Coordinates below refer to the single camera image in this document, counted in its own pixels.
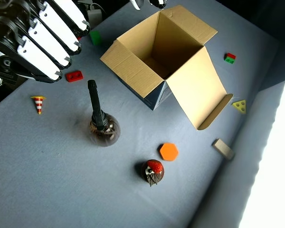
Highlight orange hexagon block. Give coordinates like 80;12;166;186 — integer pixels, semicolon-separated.
158;142;179;162

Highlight red and green block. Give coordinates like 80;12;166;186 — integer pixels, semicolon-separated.
224;53;237;64

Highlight chocolate cake toy with strawberry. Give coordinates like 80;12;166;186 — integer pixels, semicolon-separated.
141;159;165;187

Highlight open cardboard box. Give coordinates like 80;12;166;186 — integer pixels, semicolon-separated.
99;4;234;131

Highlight yellow cheese wedge toy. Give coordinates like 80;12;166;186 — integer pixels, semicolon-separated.
232;99;247;114

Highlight green cube block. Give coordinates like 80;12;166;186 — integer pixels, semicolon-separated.
89;30;103;46

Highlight striped toy traffic cone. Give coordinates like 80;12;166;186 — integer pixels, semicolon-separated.
30;95;47;115

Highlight dark glass bottle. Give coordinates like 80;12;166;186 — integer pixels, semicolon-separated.
87;79;121;147

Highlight grey table cloth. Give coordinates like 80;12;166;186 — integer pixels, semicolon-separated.
0;0;285;228

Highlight white power adapter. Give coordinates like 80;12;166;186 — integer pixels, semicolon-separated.
87;3;103;23

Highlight beige wooden block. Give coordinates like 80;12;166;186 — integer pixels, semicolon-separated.
212;138;235;160

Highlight red block with two holes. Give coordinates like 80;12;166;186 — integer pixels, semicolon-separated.
66;70;84;83

